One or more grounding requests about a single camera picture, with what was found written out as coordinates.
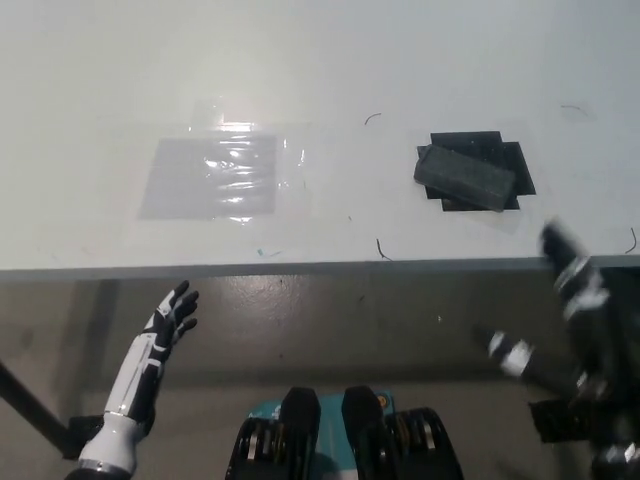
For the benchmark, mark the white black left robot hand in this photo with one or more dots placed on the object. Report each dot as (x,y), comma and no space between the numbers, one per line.
(150,345)

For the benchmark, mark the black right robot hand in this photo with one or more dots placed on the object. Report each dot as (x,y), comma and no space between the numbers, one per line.
(585,300)

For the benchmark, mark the dark grey whiteboard eraser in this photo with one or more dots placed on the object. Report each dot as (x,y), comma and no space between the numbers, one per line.
(462,177)

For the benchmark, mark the black tape marked spot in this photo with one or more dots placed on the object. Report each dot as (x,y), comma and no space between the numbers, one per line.
(467,140)

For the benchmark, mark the black table leg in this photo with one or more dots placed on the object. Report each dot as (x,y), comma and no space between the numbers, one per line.
(30,405)

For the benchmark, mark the clear plastic bag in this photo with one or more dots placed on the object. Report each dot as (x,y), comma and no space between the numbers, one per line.
(180,185)

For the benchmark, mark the clear plastic film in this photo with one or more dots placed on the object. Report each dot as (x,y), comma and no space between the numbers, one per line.
(292,160)

